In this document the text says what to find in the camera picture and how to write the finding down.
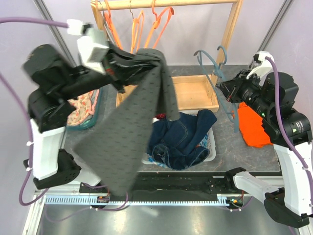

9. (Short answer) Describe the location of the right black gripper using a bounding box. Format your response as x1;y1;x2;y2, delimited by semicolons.
218;69;274;118

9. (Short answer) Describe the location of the blue-grey hanger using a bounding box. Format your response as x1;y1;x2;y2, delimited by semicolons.
194;45;239;133

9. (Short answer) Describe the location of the orange hanger of floral skirt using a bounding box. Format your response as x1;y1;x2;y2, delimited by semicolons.
130;10;144;53

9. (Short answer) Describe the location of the orange hanger of white skirt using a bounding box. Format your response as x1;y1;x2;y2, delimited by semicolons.
103;0;123;49

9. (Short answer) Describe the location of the blue floral skirt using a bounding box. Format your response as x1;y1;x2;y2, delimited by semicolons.
146;131;211;171

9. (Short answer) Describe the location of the orange hanger of denim skirt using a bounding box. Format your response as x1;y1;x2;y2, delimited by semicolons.
144;0;175;48

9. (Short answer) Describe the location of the red polka dot skirt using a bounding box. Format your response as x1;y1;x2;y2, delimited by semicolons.
155;113;166;119

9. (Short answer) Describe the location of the dark grey dotted garment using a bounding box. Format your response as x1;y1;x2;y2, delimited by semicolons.
73;48;179;196

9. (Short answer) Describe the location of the dark denim skirt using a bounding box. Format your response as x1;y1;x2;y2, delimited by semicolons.
146;109;218;170

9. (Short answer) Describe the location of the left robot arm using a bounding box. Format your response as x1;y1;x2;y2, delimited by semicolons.
23;44;124;189

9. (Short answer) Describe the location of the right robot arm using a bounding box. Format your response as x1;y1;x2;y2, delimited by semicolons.
217;70;313;229

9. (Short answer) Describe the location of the wooden clothes rack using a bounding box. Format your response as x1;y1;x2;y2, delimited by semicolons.
90;0;243;112

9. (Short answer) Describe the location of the orange folded cloth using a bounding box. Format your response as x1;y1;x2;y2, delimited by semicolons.
237;102;272;148

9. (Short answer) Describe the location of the peach floral garment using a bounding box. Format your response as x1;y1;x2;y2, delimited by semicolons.
67;89;100;127

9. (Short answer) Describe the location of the teal laundry basket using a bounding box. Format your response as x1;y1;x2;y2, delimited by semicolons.
67;89;102;131

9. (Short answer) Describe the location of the white plastic laundry basket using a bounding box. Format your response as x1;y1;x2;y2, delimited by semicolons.
141;112;217;165

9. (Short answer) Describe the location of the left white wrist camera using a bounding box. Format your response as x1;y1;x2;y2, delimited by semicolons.
67;19;109;75

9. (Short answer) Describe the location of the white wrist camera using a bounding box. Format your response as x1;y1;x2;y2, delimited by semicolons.
246;51;274;80
67;19;109;75

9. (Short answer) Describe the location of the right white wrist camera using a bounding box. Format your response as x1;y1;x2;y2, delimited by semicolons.
246;51;274;80

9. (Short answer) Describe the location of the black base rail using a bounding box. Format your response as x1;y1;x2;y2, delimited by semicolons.
79;172;247;202

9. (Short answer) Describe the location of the slotted grey cable duct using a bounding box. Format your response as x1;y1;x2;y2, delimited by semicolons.
45;195;230;206

